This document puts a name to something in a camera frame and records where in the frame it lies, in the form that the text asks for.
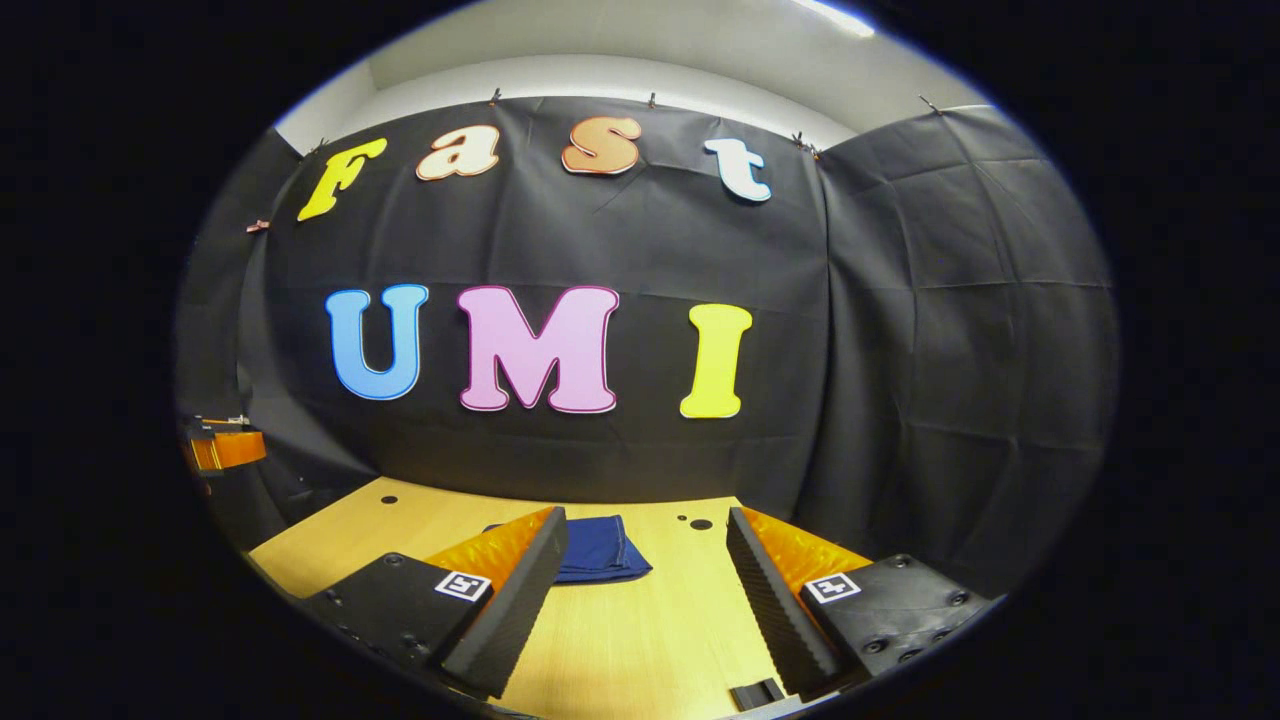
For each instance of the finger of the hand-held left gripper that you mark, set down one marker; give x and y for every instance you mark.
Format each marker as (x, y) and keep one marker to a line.
(235, 450)

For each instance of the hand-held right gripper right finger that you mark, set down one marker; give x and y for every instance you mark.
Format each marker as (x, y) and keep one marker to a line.
(770, 610)

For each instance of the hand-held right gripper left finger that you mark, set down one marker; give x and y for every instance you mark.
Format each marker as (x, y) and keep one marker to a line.
(515, 610)

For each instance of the blue denim jeans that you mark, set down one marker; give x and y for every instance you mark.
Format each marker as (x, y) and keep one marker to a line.
(600, 550)

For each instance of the black backdrop cloth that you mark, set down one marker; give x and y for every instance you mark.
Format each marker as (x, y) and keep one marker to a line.
(650, 230)

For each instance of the white ceiling light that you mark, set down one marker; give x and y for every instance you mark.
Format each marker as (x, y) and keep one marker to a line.
(835, 17)

